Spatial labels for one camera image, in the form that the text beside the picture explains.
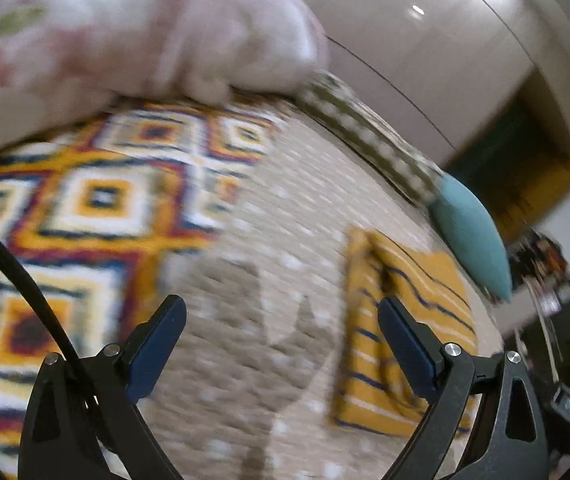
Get mustard striped knit garment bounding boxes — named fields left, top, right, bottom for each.
left=331, top=226, right=480, bottom=437

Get beige white-dotted bedspread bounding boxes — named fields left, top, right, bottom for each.
left=99, top=98, right=504, bottom=480

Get geometric patterned blanket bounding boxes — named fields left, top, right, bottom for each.
left=0, top=99, right=286, bottom=478

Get teal cushion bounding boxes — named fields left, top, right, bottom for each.
left=428, top=174, right=513, bottom=302

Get olive white-spotted bolster pillow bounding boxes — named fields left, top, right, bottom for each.
left=294, top=72, right=444, bottom=207

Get beige wardrobe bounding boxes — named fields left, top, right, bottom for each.
left=281, top=0, right=566, bottom=172

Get pink floral comforter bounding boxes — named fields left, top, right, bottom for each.
left=0, top=0, right=328, bottom=148

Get black cable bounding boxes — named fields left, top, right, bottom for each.
left=0, top=213, right=84, bottom=366

